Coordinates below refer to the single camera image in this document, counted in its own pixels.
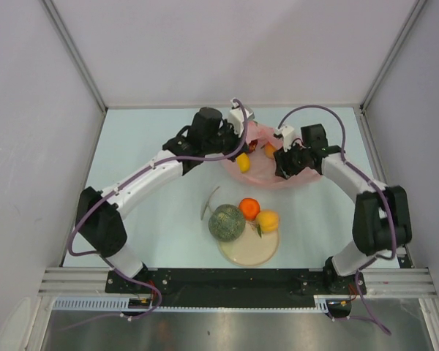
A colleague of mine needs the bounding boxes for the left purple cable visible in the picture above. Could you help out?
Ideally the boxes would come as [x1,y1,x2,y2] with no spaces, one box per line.
[66,97,249,325]

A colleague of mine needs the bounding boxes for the dark red fake apple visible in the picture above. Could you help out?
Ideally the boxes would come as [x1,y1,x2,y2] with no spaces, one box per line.
[246,140,258,154]

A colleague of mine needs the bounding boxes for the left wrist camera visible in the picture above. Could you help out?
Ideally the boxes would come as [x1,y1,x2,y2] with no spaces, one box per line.
[225,98,255,137]

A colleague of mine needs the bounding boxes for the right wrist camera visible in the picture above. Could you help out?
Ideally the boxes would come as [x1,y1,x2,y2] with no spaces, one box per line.
[274,124,297,152]

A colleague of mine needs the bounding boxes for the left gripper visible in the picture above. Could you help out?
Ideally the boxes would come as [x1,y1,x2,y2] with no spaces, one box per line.
[203,118,249,162]

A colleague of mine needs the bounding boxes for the orange fake orange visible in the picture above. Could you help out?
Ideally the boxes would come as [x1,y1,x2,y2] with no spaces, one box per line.
[239,197,260,219]

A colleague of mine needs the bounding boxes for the purple cable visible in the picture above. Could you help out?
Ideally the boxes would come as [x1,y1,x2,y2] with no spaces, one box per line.
[277,105,398,336]
[66,97,249,325]

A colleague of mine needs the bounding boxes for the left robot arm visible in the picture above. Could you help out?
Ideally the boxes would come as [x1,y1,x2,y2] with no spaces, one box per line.
[69,99,254,293]

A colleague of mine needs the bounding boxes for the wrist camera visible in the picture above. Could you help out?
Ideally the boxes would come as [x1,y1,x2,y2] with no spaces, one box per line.
[225,98,255,137]
[274,124,297,152]

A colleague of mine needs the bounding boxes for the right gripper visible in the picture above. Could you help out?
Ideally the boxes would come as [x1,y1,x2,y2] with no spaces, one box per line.
[274,139,311,180]

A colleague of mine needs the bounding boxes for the aluminium frame rail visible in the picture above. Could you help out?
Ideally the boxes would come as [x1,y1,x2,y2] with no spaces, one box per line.
[38,267,437,298]

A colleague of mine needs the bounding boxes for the yellow fake fruit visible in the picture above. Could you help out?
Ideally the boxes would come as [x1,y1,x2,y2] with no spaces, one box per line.
[255,210,280,237]

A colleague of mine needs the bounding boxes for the white cable duct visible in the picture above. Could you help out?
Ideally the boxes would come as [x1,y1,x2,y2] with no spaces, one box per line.
[53,296,350,314]

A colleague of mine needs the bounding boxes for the fake peach with leaf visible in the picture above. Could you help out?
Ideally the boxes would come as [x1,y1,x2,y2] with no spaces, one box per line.
[263,143,276,159]

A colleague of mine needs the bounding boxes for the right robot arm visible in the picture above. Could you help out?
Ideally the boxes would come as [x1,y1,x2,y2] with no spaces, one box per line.
[274,124,412,293]

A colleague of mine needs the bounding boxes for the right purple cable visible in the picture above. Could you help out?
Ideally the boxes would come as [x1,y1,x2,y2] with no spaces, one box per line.
[277,105,398,336]

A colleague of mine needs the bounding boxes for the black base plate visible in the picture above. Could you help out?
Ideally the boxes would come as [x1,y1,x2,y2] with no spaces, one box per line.
[105,268,367,312]

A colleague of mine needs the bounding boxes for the yellow fake mango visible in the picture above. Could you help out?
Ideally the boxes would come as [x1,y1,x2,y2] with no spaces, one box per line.
[236,153,251,173]

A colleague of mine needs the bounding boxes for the green fake melon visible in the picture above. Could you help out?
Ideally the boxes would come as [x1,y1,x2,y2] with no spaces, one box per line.
[200,186,246,243]

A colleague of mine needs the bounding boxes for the pink plastic bag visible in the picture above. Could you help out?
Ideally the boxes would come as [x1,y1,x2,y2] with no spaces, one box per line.
[220,121,321,189]

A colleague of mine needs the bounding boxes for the beige ceramic plate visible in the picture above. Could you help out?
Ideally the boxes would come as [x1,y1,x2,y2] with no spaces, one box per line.
[217,224,280,268]

